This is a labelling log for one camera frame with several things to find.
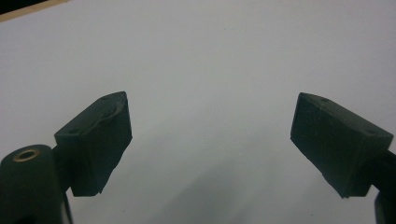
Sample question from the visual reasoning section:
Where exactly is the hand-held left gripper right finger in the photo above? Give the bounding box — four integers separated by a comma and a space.
290, 91, 394, 199

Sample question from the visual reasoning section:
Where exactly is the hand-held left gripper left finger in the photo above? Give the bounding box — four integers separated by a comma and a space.
53, 91, 134, 198

